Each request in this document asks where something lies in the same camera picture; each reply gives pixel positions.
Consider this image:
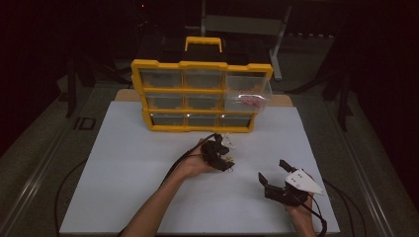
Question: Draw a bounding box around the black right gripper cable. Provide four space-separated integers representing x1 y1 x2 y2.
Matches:
297 194 329 237

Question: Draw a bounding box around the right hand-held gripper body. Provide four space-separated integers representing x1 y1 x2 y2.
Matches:
264 168 326 208

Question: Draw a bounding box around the person's right hand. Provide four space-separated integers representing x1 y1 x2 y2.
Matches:
285 193 314 229

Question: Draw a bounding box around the white table mat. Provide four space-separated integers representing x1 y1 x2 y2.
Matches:
58 100 341 235

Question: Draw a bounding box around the grey metal stand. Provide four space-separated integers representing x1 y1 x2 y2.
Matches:
200 0 293 82

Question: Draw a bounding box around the metal floor rail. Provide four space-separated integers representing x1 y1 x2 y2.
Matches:
325 98 396 237
0 124 76 237

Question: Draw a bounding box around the black stand leg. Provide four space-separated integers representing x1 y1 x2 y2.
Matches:
65 57 79 119
335 70 354 132

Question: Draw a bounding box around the person's left hand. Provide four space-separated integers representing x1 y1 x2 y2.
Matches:
177 137 219 181

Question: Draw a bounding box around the clear plastic drawer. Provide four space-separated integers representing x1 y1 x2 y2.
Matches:
223 74 274 114

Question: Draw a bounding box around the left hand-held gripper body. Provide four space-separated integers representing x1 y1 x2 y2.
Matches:
201 132 237 166

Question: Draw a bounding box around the yellow drawer organizer cabinet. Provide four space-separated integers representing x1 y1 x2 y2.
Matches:
130 36 275 134

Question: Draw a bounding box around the group of clear cabinet drawers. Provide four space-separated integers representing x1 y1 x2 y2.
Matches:
139 68 258 128

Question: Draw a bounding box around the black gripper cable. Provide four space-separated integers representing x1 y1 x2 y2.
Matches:
297 194 329 237
160 132 219 186

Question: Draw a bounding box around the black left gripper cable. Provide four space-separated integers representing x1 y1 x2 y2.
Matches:
160 132 219 186

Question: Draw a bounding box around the black floor cable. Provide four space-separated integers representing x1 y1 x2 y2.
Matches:
323 178 369 237
53 158 89 237

